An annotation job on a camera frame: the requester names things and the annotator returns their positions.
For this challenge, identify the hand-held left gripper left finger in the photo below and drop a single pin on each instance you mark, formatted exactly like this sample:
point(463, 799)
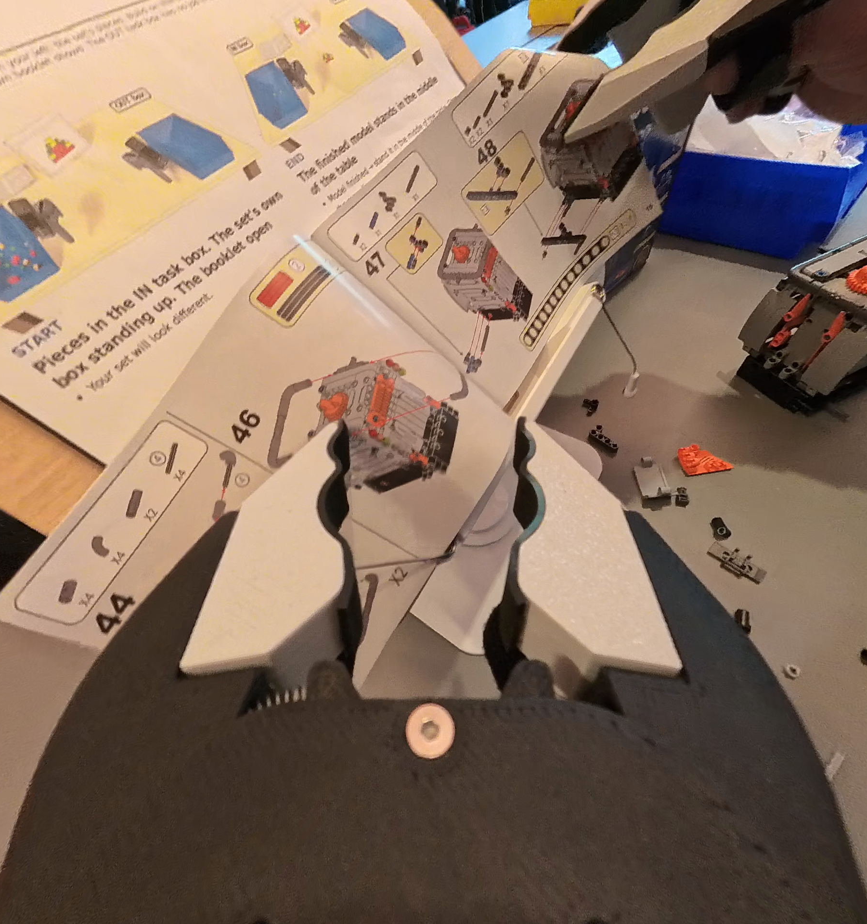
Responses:
point(274, 570)

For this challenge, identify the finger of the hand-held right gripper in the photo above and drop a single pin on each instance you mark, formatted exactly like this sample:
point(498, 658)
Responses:
point(643, 86)
point(606, 18)

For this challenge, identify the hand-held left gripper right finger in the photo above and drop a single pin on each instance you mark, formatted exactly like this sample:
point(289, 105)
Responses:
point(592, 577)

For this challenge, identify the white instruction booklet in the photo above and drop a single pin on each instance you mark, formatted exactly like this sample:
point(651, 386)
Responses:
point(332, 346)

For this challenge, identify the grey building-block robot model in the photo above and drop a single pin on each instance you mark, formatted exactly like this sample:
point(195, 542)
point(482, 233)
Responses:
point(823, 325)

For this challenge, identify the person's right hand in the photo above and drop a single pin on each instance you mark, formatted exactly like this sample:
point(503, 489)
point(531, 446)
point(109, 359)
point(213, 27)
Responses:
point(852, 65)

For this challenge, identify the yellow parts bin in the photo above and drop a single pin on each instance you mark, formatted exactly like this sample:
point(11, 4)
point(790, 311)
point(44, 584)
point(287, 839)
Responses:
point(552, 11)

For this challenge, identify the clear plastic parts bags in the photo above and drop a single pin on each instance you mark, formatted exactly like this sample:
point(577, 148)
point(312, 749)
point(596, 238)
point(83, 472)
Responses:
point(765, 137)

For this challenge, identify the grey curved panel part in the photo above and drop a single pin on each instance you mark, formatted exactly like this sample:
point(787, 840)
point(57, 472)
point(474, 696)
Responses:
point(653, 480)

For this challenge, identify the blue plastic bin with bags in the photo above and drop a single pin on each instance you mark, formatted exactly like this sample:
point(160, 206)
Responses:
point(751, 202)

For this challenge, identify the black bush part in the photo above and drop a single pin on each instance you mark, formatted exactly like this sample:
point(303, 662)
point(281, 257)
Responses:
point(720, 528)

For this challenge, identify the grey angled beam part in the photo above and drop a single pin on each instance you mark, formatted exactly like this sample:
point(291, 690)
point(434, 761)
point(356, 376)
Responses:
point(604, 439)

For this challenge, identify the small black pin part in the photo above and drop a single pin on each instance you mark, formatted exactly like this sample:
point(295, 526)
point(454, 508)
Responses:
point(744, 621)

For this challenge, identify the orange wedge panel part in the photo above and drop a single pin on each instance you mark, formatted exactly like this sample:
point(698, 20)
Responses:
point(702, 460)

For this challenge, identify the small black connector part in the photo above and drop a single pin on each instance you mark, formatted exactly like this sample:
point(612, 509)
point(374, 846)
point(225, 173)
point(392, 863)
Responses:
point(590, 407)

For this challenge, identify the white task instruction sheet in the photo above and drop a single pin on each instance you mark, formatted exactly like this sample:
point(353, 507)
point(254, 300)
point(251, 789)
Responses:
point(151, 238)

